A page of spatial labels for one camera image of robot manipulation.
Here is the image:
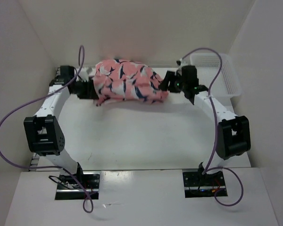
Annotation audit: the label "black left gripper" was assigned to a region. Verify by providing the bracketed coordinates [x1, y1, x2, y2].
[71, 79, 100, 100]

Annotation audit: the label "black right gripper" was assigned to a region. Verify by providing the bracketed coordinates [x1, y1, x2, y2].
[158, 70, 187, 93]

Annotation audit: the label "pink shark print shorts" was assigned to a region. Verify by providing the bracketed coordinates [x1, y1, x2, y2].
[92, 59, 168, 106]

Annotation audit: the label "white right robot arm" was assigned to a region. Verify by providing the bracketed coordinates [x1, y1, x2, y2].
[159, 65, 251, 185]

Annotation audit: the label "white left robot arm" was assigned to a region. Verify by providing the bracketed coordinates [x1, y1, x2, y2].
[24, 65, 94, 189]

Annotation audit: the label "white plastic mesh basket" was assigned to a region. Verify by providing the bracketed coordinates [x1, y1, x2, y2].
[190, 53, 242, 98]

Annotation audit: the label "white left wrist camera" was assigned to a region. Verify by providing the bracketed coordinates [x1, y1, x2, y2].
[80, 67, 93, 81]

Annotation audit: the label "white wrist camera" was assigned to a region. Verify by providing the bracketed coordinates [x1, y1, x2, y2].
[176, 58, 189, 69]
[80, 67, 93, 81]

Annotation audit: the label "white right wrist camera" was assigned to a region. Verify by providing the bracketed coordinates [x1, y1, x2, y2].
[176, 58, 189, 69]

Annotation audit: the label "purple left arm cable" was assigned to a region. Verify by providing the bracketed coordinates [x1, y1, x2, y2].
[0, 44, 95, 214]

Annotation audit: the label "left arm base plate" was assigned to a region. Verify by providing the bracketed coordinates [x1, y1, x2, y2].
[49, 171, 100, 201]

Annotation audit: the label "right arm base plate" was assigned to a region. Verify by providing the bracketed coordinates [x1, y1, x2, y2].
[182, 169, 228, 198]

